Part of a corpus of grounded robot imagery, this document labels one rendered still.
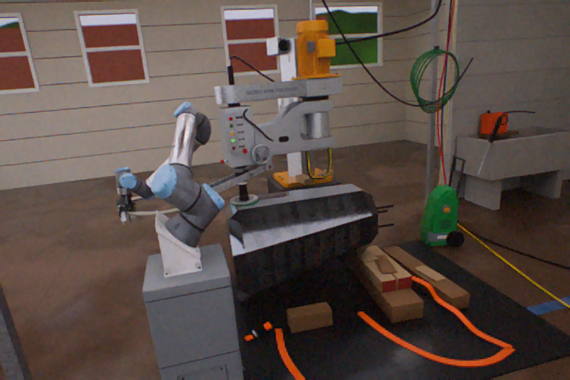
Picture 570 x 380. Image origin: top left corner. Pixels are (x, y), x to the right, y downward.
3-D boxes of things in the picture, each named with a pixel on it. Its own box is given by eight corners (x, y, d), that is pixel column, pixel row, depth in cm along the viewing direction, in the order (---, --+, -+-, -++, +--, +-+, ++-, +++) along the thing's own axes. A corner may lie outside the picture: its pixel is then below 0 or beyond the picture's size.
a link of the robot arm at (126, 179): (142, 181, 233) (138, 177, 243) (126, 171, 226) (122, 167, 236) (134, 194, 232) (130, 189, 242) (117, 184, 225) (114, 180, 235)
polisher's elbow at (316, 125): (303, 136, 313) (301, 112, 308) (325, 134, 316) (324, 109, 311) (309, 139, 295) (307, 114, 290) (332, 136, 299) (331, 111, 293)
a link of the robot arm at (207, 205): (209, 233, 185) (231, 205, 185) (181, 216, 175) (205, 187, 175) (201, 220, 197) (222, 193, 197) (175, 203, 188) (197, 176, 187)
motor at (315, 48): (321, 77, 310) (319, 25, 299) (342, 75, 283) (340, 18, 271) (290, 80, 300) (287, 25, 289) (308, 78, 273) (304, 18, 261)
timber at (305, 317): (291, 332, 265) (290, 318, 261) (287, 323, 276) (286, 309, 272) (332, 325, 270) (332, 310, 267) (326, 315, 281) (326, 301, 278)
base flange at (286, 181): (272, 176, 399) (272, 172, 398) (316, 170, 410) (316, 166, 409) (284, 188, 354) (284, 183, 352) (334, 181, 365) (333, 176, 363)
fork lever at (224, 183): (265, 164, 305) (264, 158, 303) (275, 168, 288) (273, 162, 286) (186, 200, 286) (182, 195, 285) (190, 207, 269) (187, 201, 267)
